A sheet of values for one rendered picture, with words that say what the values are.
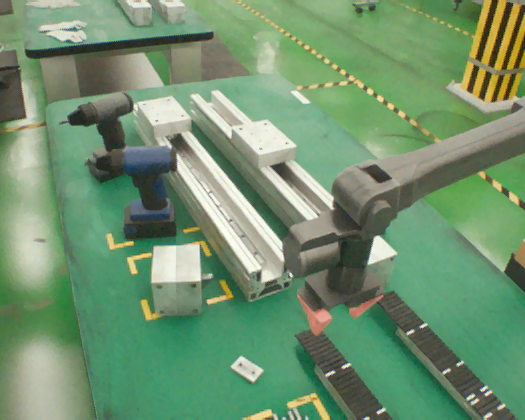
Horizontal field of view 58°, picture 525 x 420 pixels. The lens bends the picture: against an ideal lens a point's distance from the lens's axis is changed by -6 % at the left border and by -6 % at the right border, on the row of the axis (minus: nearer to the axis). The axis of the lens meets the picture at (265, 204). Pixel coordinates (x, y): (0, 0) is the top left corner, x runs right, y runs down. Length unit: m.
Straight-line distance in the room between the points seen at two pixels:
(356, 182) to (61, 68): 2.09
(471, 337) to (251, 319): 0.44
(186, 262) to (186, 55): 1.83
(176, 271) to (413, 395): 0.48
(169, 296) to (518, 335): 0.70
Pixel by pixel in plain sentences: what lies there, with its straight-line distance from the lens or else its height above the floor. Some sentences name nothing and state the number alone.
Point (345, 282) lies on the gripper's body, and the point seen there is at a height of 1.03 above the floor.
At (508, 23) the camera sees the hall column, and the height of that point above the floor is 0.68.
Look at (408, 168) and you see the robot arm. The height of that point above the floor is 1.20.
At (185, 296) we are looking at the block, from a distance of 0.95.
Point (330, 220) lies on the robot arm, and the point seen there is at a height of 1.13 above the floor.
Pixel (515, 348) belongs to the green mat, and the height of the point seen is 0.78.
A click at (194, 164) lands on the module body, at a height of 0.82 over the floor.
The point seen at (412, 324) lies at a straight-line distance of 0.99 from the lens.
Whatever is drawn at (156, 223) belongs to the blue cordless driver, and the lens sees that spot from 1.13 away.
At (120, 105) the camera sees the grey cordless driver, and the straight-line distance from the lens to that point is 1.31.
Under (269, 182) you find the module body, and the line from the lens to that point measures 1.22.
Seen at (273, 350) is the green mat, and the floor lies 0.78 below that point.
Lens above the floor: 1.53
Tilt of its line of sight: 36 degrees down
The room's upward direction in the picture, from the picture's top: 4 degrees clockwise
